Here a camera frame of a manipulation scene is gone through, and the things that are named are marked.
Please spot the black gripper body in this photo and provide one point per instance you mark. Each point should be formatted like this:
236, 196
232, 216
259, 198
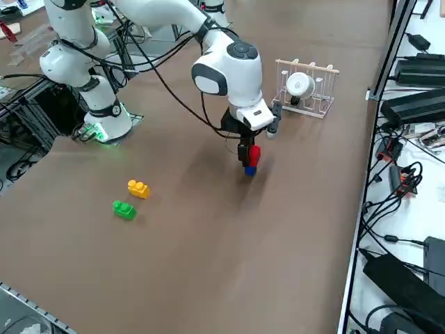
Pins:
233, 125

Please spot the red wooden cube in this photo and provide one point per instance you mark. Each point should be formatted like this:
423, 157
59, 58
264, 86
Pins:
255, 156

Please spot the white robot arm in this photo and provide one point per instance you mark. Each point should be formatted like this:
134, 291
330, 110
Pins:
215, 10
243, 76

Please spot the blue wooden cube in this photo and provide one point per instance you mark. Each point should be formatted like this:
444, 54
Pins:
250, 171

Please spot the white cup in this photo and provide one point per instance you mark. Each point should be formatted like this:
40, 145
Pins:
299, 85

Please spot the yellow toy building block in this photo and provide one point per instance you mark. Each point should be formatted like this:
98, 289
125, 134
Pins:
139, 189

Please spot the green toy building block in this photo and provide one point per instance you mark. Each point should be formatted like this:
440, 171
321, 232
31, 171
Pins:
124, 210

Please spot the orange and black box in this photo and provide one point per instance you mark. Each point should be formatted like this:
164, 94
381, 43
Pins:
391, 149

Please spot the black ribbed power brick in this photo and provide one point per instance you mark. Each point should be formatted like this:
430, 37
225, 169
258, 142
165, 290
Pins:
413, 108
420, 71

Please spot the large black power brick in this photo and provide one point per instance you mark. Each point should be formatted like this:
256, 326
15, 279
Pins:
400, 278

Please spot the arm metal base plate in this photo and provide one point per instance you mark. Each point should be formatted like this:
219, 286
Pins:
136, 120

